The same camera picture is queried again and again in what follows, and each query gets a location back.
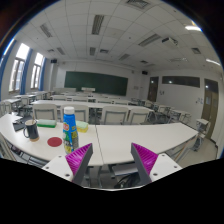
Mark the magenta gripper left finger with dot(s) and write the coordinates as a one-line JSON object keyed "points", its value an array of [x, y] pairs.
{"points": [[72, 166]]}

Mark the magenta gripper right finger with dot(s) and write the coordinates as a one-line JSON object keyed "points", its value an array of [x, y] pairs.
{"points": [[152, 166]]}

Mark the blue plastic bottle white cap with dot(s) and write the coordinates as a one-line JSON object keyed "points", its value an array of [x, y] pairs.
{"points": [[70, 133]]}

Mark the red round coaster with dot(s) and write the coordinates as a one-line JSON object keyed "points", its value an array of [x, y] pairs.
{"points": [[54, 141]]}

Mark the yellow green sponge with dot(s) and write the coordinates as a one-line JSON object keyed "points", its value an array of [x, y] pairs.
{"points": [[82, 126]]}

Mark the white chair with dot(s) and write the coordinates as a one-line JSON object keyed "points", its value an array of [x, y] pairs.
{"points": [[45, 111], [137, 116], [81, 112], [113, 115]]}

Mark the black mug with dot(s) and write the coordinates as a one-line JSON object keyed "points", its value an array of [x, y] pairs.
{"points": [[30, 130]]}

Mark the white chair back left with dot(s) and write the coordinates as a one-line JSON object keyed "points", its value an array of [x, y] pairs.
{"points": [[45, 111]]}

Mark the small desk at right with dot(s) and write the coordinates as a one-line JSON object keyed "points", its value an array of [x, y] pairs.
{"points": [[202, 128]]}

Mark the black notebook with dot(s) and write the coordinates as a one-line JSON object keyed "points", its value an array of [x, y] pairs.
{"points": [[20, 124]]}

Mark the dark wooden door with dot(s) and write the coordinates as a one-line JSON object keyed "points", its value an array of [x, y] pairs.
{"points": [[153, 88]]}

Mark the green chalkboard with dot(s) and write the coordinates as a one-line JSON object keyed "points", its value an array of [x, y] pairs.
{"points": [[102, 83]]}

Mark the window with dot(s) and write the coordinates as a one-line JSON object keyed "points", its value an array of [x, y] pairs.
{"points": [[18, 67], [36, 70]]}

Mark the brown side door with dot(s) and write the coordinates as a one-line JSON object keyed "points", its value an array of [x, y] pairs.
{"points": [[210, 106]]}

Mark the left window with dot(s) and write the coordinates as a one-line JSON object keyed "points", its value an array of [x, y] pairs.
{"points": [[18, 67]]}

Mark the ceiling projector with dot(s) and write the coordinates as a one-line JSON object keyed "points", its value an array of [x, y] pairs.
{"points": [[170, 42]]}

